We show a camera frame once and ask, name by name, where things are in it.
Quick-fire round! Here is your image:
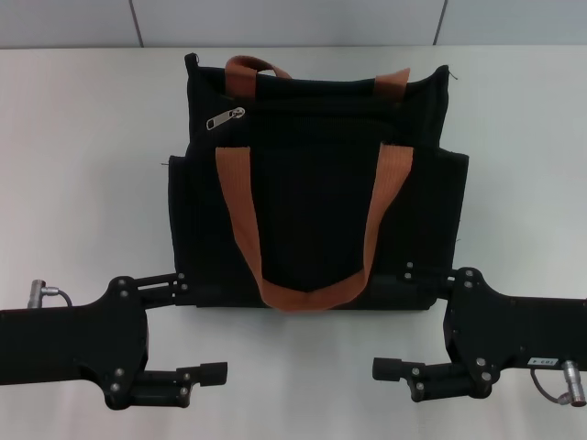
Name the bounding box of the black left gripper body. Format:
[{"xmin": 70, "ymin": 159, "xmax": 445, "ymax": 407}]
[{"xmin": 0, "ymin": 276, "xmax": 150, "ymax": 411}]

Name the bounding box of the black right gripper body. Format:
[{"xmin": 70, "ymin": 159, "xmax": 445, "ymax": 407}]
[{"xmin": 447, "ymin": 268, "xmax": 587, "ymax": 405}]

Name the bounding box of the black bag with orange handles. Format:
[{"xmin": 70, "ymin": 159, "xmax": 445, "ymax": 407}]
[{"xmin": 160, "ymin": 51, "xmax": 470, "ymax": 314}]

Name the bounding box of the silver zipper pull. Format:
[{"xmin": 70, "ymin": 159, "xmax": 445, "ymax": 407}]
[{"xmin": 205, "ymin": 105, "xmax": 247, "ymax": 133}]

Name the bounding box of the left gripper cable with plug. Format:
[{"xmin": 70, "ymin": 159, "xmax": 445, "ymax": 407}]
[{"xmin": 28, "ymin": 280, "xmax": 75, "ymax": 307}]

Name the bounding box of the right gripper cable with plugs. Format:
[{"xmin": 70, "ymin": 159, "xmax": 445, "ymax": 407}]
[{"xmin": 528, "ymin": 358, "xmax": 582, "ymax": 396}]

